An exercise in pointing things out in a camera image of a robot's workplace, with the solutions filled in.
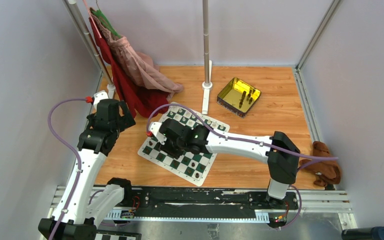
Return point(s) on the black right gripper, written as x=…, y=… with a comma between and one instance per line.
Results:
x=165, y=148

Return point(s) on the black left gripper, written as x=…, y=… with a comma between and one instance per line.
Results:
x=126, y=120

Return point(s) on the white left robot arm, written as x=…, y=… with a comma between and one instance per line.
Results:
x=76, y=216

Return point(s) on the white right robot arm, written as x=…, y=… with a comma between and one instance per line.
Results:
x=276, y=151

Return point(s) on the left metal rack pole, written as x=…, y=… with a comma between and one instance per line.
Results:
x=79, y=22

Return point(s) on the metal rack pole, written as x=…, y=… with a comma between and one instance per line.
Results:
x=79, y=22
x=207, y=85

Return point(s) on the red cloth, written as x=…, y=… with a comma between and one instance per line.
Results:
x=139, y=100

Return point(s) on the centre metal rack pole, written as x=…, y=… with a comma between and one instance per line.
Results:
x=207, y=85

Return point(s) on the pink cloth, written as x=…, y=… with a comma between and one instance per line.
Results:
x=138, y=66

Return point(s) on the yellow tin box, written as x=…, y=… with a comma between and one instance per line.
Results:
x=238, y=97

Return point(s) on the green cloth on hanger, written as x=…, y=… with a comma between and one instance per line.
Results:
x=104, y=21

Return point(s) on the brown cloth at right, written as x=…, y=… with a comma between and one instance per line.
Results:
x=327, y=172

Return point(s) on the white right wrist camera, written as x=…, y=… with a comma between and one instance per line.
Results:
x=155, y=130

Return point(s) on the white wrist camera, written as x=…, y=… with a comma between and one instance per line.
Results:
x=155, y=130
x=99, y=96

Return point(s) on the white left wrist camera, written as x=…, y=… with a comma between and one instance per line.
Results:
x=99, y=96

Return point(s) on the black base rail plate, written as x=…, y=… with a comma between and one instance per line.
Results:
x=158, y=203

